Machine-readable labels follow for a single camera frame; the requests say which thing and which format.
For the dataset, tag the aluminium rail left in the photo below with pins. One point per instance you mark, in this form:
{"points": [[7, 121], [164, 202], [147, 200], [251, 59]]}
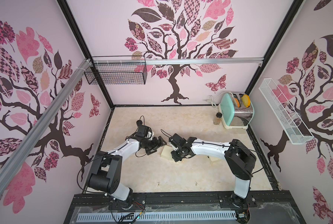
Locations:
{"points": [[15, 161]]}

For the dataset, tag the white wire shelf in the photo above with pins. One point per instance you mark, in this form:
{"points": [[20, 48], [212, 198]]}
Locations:
{"points": [[290, 120]]}

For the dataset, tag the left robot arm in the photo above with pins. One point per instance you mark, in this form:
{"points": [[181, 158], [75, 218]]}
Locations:
{"points": [[105, 172]]}

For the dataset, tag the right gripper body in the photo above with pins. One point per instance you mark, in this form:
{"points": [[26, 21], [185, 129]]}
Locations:
{"points": [[176, 141]]}

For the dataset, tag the white slotted cable duct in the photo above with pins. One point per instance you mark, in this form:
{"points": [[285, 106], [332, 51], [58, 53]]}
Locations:
{"points": [[152, 216]]}

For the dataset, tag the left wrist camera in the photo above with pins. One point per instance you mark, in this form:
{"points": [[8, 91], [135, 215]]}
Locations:
{"points": [[150, 134]]}

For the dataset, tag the aluminium rail back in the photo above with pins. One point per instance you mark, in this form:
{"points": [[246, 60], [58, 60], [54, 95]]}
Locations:
{"points": [[258, 60]]}

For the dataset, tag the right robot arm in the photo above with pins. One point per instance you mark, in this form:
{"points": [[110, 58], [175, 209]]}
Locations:
{"points": [[239, 158]]}

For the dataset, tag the black wire basket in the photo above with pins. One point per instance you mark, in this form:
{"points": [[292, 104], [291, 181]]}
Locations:
{"points": [[117, 70]]}

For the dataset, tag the brown spice jar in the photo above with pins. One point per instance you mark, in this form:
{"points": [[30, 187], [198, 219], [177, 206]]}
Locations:
{"points": [[217, 119]]}

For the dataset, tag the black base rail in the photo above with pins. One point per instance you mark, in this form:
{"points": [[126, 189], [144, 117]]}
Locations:
{"points": [[262, 207]]}

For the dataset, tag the cream drawer jewelry box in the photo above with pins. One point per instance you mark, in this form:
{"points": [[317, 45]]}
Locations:
{"points": [[166, 153]]}

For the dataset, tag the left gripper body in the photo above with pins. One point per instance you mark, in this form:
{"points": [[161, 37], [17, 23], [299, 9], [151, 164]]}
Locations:
{"points": [[150, 143]]}

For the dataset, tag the yellow spice jar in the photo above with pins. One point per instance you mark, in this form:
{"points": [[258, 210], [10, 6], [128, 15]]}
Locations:
{"points": [[139, 122]]}

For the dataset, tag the aluminium rail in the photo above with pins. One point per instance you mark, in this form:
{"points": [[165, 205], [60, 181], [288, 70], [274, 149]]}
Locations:
{"points": [[258, 60], [15, 161]]}

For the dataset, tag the mint green toaster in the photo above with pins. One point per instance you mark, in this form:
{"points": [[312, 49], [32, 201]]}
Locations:
{"points": [[236, 109]]}

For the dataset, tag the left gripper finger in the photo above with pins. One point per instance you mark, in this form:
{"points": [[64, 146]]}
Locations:
{"points": [[154, 149], [160, 141]]}

